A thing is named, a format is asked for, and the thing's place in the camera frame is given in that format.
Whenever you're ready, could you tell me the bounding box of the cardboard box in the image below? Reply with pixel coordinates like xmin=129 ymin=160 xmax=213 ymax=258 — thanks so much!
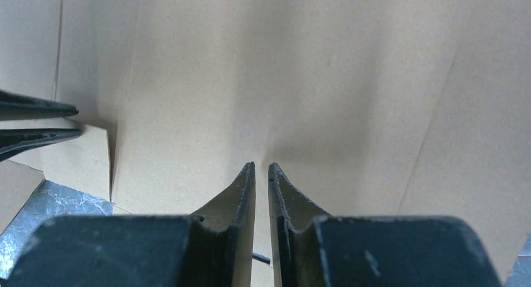
xmin=1 ymin=0 xmax=530 ymax=281

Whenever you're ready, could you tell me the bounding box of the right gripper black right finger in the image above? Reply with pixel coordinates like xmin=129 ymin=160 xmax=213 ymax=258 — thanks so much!
xmin=268 ymin=163 xmax=501 ymax=286

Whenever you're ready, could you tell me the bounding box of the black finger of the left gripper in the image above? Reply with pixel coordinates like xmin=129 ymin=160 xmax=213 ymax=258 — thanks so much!
xmin=1 ymin=128 xmax=83 ymax=162
xmin=1 ymin=90 xmax=78 ymax=121

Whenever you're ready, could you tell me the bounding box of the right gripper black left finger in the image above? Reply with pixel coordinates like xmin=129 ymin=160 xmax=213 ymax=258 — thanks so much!
xmin=6 ymin=162 xmax=255 ymax=286

